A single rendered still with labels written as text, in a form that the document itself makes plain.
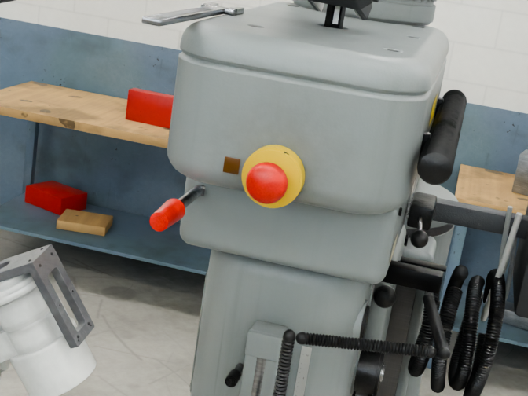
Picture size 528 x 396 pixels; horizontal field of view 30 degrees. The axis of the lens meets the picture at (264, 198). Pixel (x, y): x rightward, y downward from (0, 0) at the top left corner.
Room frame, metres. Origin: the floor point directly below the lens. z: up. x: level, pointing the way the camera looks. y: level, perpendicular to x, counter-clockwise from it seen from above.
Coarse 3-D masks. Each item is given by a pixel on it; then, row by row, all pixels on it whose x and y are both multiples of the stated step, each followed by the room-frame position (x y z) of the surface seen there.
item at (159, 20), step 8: (192, 8) 1.05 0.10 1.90; (200, 8) 1.05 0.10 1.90; (208, 8) 1.06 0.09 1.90; (216, 8) 1.08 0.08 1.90; (224, 8) 1.10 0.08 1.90; (232, 8) 1.11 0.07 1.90; (240, 8) 1.13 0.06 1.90; (144, 16) 0.91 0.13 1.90; (152, 16) 0.91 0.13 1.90; (160, 16) 0.92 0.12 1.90; (168, 16) 0.93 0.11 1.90; (176, 16) 0.95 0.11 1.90; (184, 16) 0.97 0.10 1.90; (192, 16) 0.99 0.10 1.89; (200, 16) 1.02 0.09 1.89; (208, 16) 1.05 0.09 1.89; (152, 24) 0.91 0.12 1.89; (160, 24) 0.91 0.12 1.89; (168, 24) 0.93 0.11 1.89
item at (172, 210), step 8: (192, 192) 1.02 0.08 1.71; (200, 192) 1.04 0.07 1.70; (168, 200) 0.96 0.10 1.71; (176, 200) 0.96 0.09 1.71; (184, 200) 0.99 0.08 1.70; (192, 200) 1.01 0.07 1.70; (160, 208) 0.93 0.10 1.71; (168, 208) 0.93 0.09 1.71; (176, 208) 0.95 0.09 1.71; (184, 208) 0.96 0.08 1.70; (152, 216) 0.92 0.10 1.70; (160, 216) 0.92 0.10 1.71; (168, 216) 0.92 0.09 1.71; (176, 216) 0.94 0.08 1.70; (152, 224) 0.92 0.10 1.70; (160, 224) 0.91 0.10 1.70; (168, 224) 0.92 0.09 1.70
